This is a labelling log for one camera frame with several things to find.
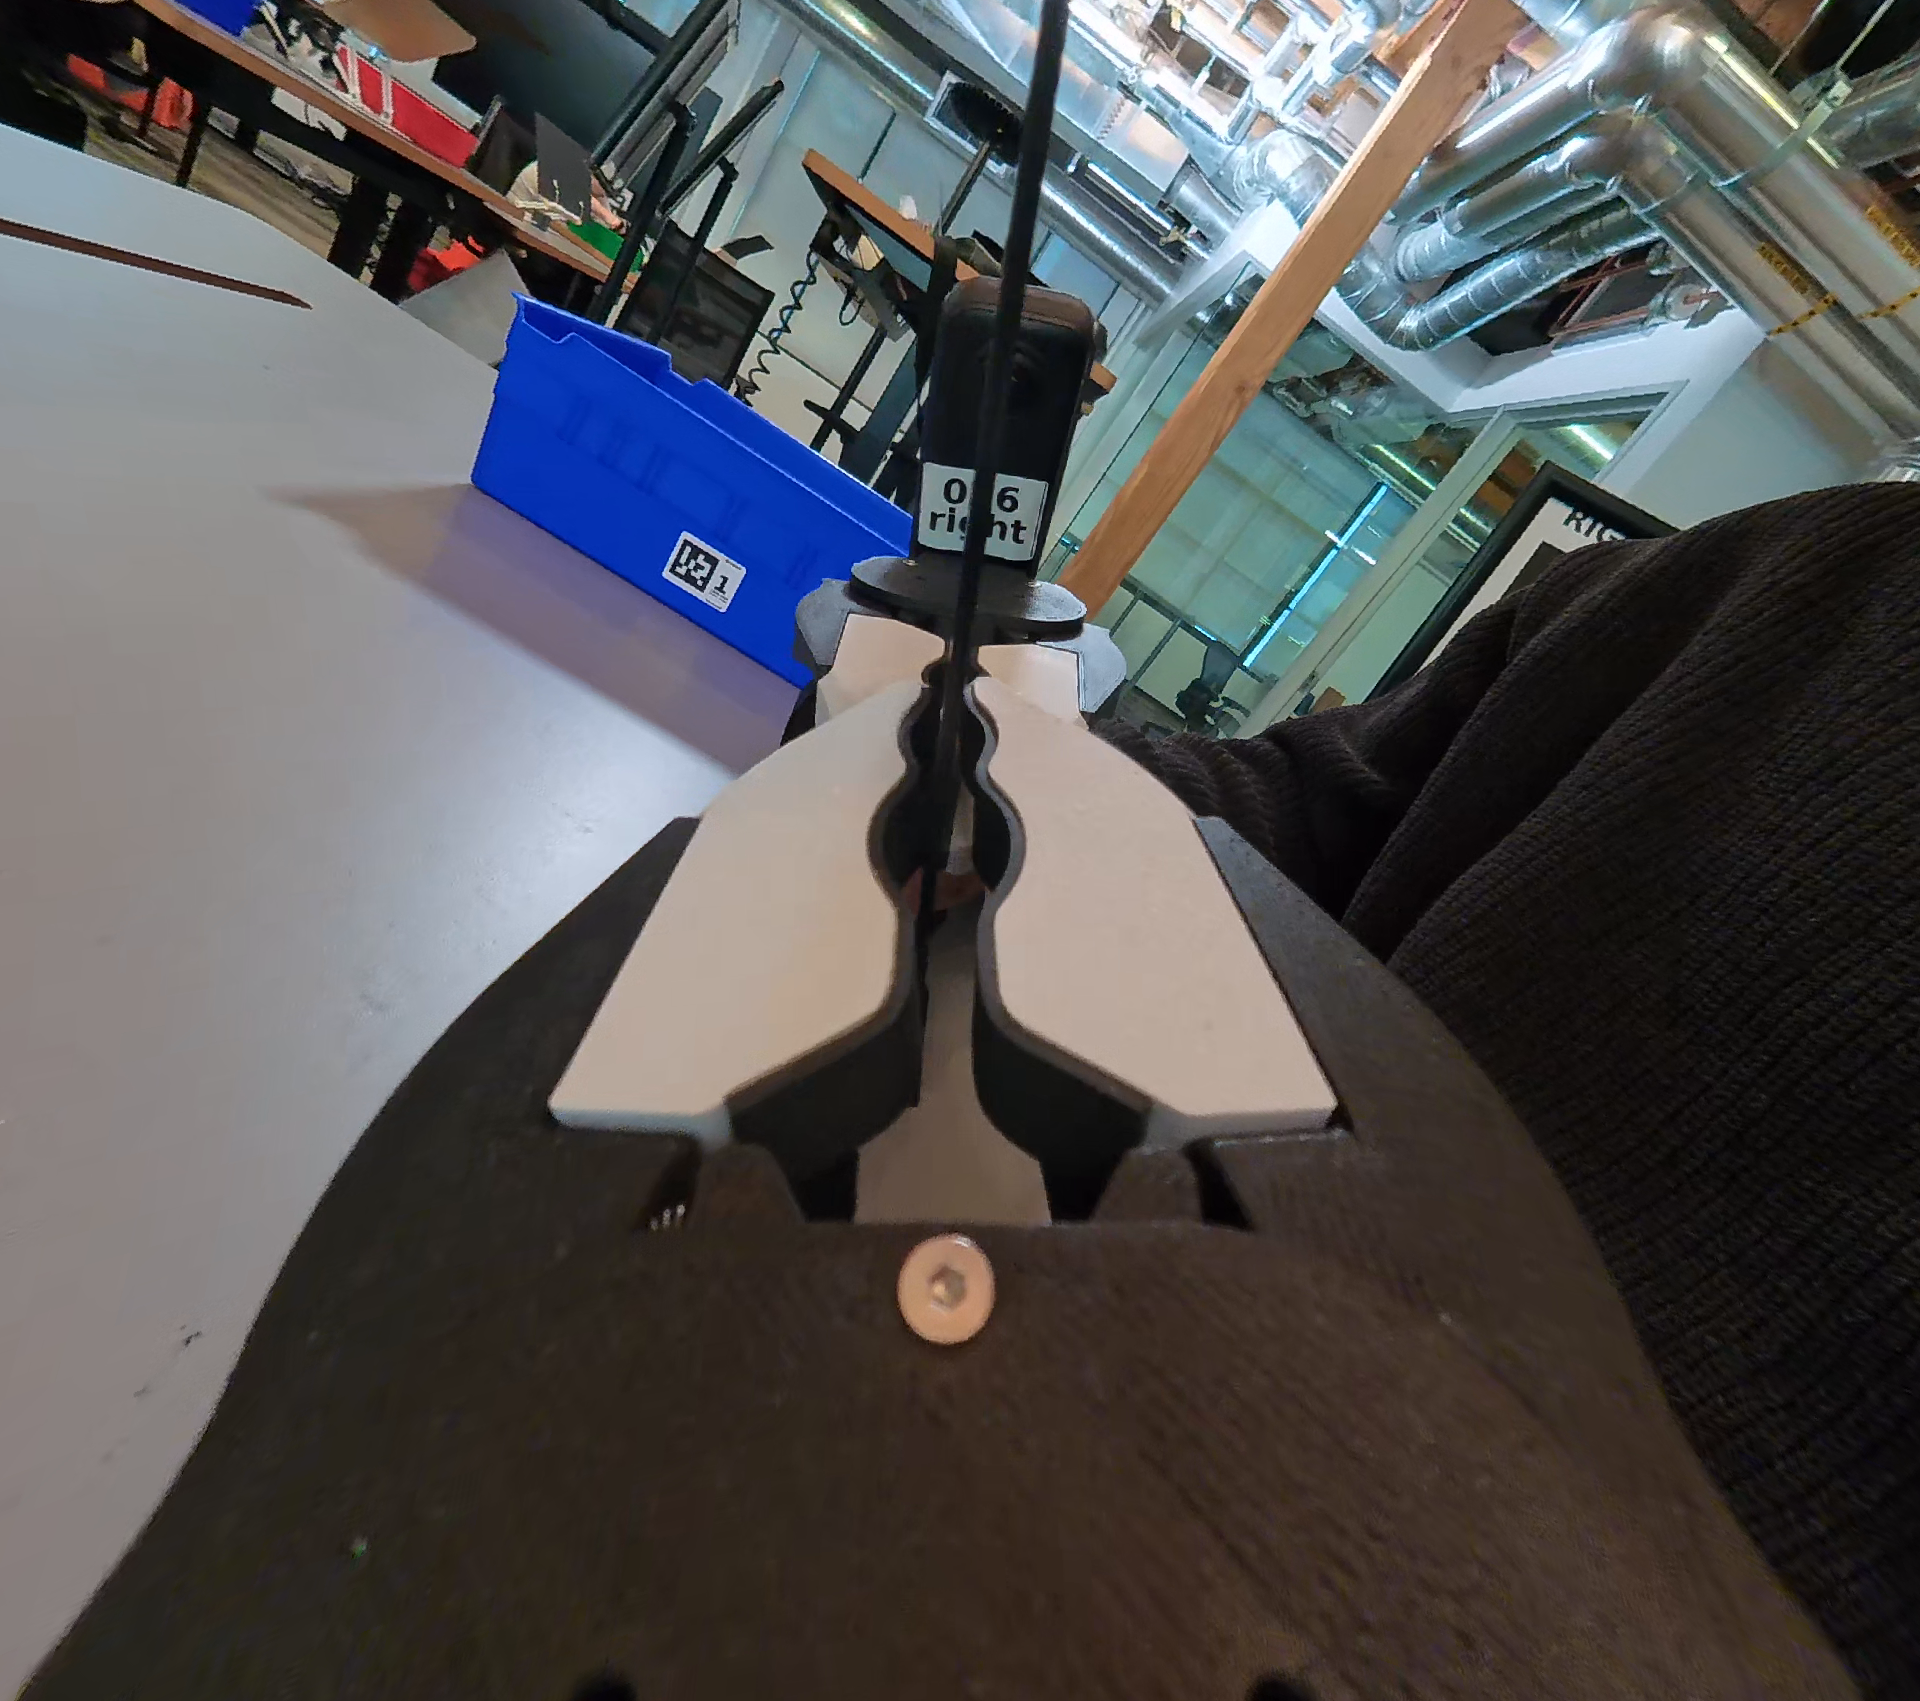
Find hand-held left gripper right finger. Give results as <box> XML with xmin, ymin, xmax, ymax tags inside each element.
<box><xmin>966</xmin><ymin>676</ymin><xmax>1340</xmax><ymax>1221</ymax></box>

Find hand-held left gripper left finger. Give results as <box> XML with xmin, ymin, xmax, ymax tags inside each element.
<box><xmin>546</xmin><ymin>676</ymin><xmax>934</xmax><ymax>1208</ymax></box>

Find person's dark sweater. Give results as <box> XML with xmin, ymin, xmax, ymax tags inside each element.
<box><xmin>1102</xmin><ymin>478</ymin><xmax>1920</xmax><ymax>1701</ymax></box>

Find wooden table black legs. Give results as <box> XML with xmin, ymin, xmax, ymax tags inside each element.
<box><xmin>128</xmin><ymin>0</ymin><xmax>618</xmax><ymax>300</ymax></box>

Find black divider plate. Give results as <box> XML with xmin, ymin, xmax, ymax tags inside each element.
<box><xmin>912</xmin><ymin>0</ymin><xmax>1113</xmax><ymax>924</ymax></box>

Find blue plastic bin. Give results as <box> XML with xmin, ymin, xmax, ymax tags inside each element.
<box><xmin>471</xmin><ymin>294</ymin><xmax>918</xmax><ymax>690</ymax></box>

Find framed marker sign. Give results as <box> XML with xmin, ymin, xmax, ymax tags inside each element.
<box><xmin>1432</xmin><ymin>463</ymin><xmax>1678</xmax><ymax>690</ymax></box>

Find wooden standing desk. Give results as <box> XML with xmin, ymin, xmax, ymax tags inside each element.
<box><xmin>802</xmin><ymin>148</ymin><xmax>1120</xmax><ymax>487</ymax></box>

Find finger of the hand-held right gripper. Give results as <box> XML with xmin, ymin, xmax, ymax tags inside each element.
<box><xmin>972</xmin><ymin>636</ymin><xmax>1090</xmax><ymax>728</ymax></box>
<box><xmin>817</xmin><ymin>614</ymin><xmax>938</xmax><ymax>734</ymax></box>

